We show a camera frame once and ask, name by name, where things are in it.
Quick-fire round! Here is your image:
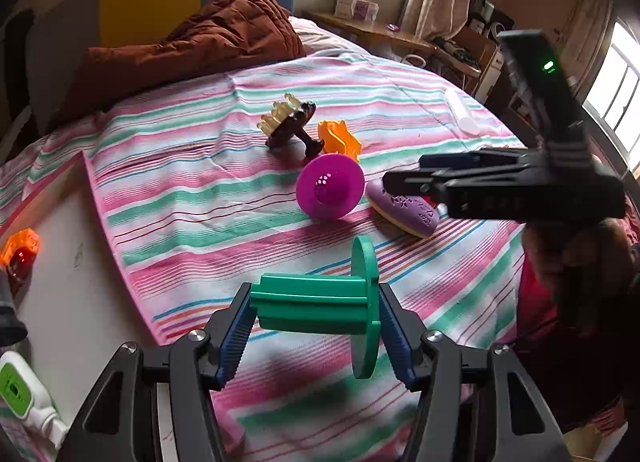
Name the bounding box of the brown and yellow hair claw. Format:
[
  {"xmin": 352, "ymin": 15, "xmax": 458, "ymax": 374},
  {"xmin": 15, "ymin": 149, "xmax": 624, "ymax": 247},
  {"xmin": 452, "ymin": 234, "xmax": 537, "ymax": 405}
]
[{"xmin": 257, "ymin": 92, "xmax": 326, "ymax": 159}]

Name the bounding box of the person's reddish garment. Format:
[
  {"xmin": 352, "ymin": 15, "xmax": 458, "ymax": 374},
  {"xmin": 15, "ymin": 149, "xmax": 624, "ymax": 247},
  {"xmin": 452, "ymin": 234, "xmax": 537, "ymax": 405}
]
[{"xmin": 515, "ymin": 257, "xmax": 640, "ymax": 435}]

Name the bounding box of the purple heart-shaped brush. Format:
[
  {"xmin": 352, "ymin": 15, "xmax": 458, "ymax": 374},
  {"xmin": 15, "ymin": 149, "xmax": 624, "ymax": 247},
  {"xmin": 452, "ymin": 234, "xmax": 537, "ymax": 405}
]
[{"xmin": 365, "ymin": 178, "xmax": 441, "ymax": 239}]

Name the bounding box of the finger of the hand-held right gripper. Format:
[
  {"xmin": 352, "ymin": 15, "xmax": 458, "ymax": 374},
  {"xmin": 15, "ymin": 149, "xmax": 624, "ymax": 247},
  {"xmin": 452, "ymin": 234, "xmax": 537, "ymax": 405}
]
[
  {"xmin": 382, "ymin": 171, "xmax": 451, "ymax": 203},
  {"xmin": 420, "ymin": 149, "xmax": 538, "ymax": 177}
]

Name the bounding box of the rust brown quilt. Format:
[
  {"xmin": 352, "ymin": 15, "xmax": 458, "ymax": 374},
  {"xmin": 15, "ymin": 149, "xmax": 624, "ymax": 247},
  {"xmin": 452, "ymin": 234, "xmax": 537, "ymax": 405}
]
[{"xmin": 50, "ymin": 0, "xmax": 307, "ymax": 127}]

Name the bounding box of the cluttered side table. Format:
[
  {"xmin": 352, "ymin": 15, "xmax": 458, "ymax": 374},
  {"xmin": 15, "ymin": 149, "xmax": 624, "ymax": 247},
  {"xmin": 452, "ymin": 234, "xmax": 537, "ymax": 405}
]
[{"xmin": 430, "ymin": 22, "xmax": 506, "ymax": 102}]

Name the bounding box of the wooden ledge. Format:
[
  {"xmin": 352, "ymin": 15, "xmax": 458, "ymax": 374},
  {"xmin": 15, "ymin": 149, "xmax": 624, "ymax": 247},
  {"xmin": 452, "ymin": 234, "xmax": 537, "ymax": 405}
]
[{"xmin": 305, "ymin": 12, "xmax": 436, "ymax": 60}]

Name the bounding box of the white and green device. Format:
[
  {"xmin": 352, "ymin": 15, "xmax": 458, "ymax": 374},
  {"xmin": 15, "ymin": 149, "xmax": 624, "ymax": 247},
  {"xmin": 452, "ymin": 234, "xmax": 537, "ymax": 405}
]
[{"xmin": 0, "ymin": 351, "xmax": 68, "ymax": 445}]

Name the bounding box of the pink-rimmed white tray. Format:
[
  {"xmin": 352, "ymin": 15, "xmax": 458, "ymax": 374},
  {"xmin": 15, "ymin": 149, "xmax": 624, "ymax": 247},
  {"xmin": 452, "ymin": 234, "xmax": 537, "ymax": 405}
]
[{"xmin": 0, "ymin": 152, "xmax": 181, "ymax": 462}]

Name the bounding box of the green plastic spool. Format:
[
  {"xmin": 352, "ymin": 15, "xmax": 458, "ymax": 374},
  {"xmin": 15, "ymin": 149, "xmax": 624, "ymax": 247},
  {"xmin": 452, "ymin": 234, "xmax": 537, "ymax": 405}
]
[{"xmin": 249, "ymin": 236, "xmax": 382, "ymax": 379}]

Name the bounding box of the orange toy with red ball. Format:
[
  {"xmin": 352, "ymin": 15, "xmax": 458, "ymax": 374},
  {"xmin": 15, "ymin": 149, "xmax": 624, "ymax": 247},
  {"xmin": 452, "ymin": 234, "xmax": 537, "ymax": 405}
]
[{"xmin": 0, "ymin": 229, "xmax": 40, "ymax": 285}]

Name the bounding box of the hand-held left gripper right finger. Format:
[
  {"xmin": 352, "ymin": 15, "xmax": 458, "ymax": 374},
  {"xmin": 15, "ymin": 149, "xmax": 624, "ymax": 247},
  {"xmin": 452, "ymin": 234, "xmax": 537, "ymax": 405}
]
[{"xmin": 378, "ymin": 283, "xmax": 571, "ymax": 462}]

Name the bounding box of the orange plastic mould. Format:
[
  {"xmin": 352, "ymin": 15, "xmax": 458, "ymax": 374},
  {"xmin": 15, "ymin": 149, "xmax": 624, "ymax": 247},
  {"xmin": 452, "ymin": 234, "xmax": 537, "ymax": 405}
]
[{"xmin": 317, "ymin": 120, "xmax": 362, "ymax": 163}]

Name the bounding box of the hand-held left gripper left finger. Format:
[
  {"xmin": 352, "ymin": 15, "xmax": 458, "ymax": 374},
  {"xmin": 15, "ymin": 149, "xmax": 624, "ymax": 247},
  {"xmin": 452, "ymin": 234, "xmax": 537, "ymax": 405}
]
[{"xmin": 67, "ymin": 282, "xmax": 258, "ymax": 462}]

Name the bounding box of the side window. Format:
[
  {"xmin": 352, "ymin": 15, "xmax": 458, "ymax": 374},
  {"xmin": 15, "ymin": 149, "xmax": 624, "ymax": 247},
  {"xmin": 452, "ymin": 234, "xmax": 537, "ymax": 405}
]
[{"xmin": 585, "ymin": 16, "xmax": 640, "ymax": 177}]

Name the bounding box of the white plastic tube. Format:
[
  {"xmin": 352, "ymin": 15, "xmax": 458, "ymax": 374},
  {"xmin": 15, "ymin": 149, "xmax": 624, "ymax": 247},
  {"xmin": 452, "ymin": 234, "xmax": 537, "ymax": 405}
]
[{"xmin": 445, "ymin": 89, "xmax": 481, "ymax": 136}]

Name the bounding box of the striped blanket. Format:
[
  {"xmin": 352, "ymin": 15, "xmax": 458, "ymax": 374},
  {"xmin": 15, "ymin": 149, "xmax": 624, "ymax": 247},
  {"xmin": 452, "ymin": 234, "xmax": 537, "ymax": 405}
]
[{"xmin": 0, "ymin": 54, "xmax": 626, "ymax": 462}]

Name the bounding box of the magenta plastic strainer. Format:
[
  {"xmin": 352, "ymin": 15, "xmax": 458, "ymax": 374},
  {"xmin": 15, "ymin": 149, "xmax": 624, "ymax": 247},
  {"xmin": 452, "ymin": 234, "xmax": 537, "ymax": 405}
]
[{"xmin": 295, "ymin": 153, "xmax": 365, "ymax": 220}]

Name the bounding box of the person's right hand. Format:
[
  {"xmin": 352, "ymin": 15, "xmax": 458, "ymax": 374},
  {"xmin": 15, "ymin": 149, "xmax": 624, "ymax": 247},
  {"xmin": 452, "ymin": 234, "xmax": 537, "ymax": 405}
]
[{"xmin": 522, "ymin": 219, "xmax": 628, "ymax": 330}]

